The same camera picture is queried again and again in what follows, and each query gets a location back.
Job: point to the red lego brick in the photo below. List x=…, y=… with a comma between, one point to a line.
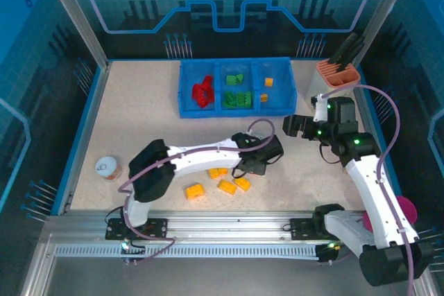
x=208, y=81
x=197, y=92
x=208, y=98

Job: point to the orange can silver lid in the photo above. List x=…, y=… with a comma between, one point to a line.
x=108, y=168

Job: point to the white knife block pink top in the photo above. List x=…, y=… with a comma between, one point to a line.
x=320, y=81

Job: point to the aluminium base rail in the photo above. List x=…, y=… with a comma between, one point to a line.
x=225, y=221

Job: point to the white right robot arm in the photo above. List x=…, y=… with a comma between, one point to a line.
x=367, y=185

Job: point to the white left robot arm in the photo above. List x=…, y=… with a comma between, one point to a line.
x=201, y=159

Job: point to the aluminium frame post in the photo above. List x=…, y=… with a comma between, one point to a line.
x=385, y=11
x=74, y=15

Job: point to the green lego brick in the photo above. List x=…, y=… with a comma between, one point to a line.
x=229, y=99
x=239, y=79
x=230, y=80
x=244, y=98

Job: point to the yellow lego brick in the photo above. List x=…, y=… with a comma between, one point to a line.
x=263, y=97
x=195, y=191
x=268, y=82
x=216, y=173
x=227, y=186
x=243, y=183

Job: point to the magenta round object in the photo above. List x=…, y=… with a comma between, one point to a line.
x=407, y=211

